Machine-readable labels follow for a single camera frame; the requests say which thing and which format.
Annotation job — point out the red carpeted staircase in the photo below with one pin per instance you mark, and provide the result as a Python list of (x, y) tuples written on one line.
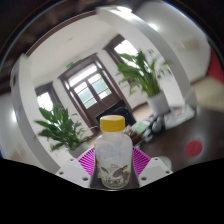
[(217, 66)]

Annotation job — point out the green plant in white pot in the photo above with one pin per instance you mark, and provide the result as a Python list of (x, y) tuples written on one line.
[(158, 104), (60, 128)]

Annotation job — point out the green booklet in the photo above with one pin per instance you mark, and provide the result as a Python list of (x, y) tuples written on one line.
[(140, 127)]

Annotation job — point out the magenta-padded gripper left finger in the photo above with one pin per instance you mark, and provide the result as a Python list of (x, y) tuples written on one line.
[(73, 170)]

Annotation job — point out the black chair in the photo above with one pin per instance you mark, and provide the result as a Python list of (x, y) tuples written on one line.
[(118, 111)]

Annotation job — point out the green exit sign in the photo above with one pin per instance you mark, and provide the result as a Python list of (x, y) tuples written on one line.
[(69, 65)]

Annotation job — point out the white paper booklet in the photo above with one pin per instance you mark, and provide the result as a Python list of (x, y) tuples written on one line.
[(180, 117)]

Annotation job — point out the dark wooden framed window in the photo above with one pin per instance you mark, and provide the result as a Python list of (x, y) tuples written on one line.
[(125, 48), (45, 100)]

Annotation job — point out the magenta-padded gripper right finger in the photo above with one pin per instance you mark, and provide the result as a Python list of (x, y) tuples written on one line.
[(153, 170)]

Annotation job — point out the yellow-capped white plastic bottle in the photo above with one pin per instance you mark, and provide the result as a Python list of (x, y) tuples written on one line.
[(113, 150)]

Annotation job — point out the grey round device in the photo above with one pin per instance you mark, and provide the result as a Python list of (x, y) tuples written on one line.
[(158, 126)]

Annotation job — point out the dark wooden glazed double door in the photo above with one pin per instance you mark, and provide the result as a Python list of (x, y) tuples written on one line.
[(88, 88)]

